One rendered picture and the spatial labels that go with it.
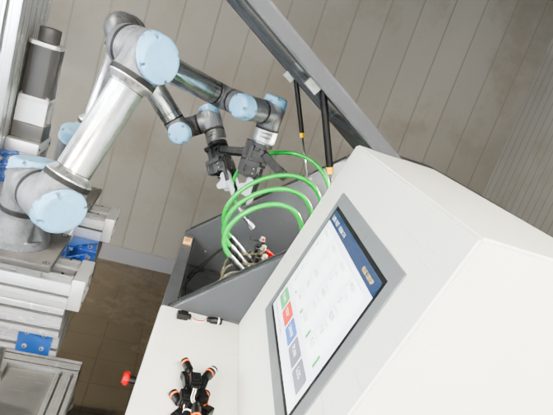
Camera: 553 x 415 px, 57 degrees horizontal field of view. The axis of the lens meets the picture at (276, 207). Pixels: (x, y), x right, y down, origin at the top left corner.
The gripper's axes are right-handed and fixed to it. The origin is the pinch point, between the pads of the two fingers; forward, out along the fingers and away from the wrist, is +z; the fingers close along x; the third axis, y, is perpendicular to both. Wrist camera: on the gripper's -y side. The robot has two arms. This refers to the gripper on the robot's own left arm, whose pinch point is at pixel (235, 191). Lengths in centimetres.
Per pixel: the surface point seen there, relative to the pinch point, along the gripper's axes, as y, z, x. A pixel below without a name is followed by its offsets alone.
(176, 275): 19.6, 25.1, 17.7
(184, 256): 24.0, 16.4, 3.7
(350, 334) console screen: -49, 57, 77
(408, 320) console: -60, 57, 85
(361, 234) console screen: -52, 40, 62
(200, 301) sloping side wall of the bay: 2, 38, 35
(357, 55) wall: -36, -121, -172
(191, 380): -10, 57, 65
